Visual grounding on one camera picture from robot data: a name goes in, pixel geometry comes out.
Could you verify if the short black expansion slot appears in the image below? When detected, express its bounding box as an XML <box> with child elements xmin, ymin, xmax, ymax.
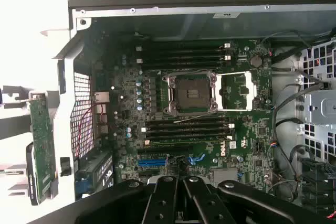
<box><xmin>138</xmin><ymin>171</ymin><xmax>160</xmax><ymax>179</ymax></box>

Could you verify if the silver chipset heatsink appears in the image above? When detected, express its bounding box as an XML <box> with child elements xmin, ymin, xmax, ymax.
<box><xmin>213</xmin><ymin>168</ymin><xmax>238</xmax><ymax>183</ymax></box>

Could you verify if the blue expansion slot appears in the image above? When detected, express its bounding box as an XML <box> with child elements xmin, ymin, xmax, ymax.
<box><xmin>138</xmin><ymin>158</ymin><xmax>169</xmax><ymax>167</ymax></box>

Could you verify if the long black expansion slot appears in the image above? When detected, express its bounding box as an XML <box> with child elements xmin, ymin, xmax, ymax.
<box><xmin>137</xmin><ymin>147</ymin><xmax>190</xmax><ymax>157</ymax></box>

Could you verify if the black RAM slot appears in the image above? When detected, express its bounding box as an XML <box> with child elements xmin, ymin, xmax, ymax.
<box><xmin>136</xmin><ymin>49</ymin><xmax>232</xmax><ymax>56</ymax></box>
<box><xmin>143</xmin><ymin>132</ymin><xmax>234</xmax><ymax>140</ymax></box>
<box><xmin>136</xmin><ymin>55</ymin><xmax>232</xmax><ymax>62</ymax></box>
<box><xmin>143</xmin><ymin>119</ymin><xmax>236</xmax><ymax>127</ymax></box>
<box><xmin>141</xmin><ymin>125</ymin><xmax>236</xmax><ymax>133</ymax></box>
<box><xmin>136</xmin><ymin>60</ymin><xmax>232</xmax><ymax>68</ymax></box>
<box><xmin>136</xmin><ymin>42</ymin><xmax>232</xmax><ymax>50</ymax></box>

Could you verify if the green motherboard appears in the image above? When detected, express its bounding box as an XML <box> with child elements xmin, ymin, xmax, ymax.
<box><xmin>90</xmin><ymin>35</ymin><xmax>275</xmax><ymax>201</ymax></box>

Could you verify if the metal socket cover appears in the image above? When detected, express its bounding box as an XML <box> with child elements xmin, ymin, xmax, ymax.
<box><xmin>214</xmin><ymin>72</ymin><xmax>257</xmax><ymax>111</ymax></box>

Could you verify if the CPU socket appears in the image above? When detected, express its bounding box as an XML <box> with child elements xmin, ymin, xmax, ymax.
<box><xmin>161</xmin><ymin>69</ymin><xmax>219</xmax><ymax>117</ymax></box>

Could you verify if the black power connector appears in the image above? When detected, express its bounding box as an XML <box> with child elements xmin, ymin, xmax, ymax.
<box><xmin>301</xmin><ymin>157</ymin><xmax>336</xmax><ymax>209</ymax></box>

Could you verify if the perforated metal disk bay cage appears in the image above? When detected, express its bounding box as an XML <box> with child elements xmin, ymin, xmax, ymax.
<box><xmin>296</xmin><ymin>40</ymin><xmax>336</xmax><ymax>156</ymax></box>

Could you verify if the round coin battery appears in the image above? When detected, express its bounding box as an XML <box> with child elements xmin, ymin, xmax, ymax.
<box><xmin>250</xmin><ymin>55</ymin><xmax>263</xmax><ymax>68</ymax></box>

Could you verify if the black open PC case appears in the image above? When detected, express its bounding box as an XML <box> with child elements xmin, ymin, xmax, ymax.
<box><xmin>39</xmin><ymin>0</ymin><xmax>336</xmax><ymax>224</ymax></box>

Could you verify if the wire locking lever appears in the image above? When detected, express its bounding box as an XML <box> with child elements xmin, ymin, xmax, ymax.
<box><xmin>167</xmin><ymin>69</ymin><xmax>213</xmax><ymax>77</ymax></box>
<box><xmin>173</xmin><ymin>111</ymin><xmax>221</xmax><ymax>124</ymax></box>

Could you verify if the black wire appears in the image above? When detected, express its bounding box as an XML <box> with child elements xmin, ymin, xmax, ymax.
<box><xmin>271</xmin><ymin>82</ymin><xmax>329</xmax><ymax>183</ymax></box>

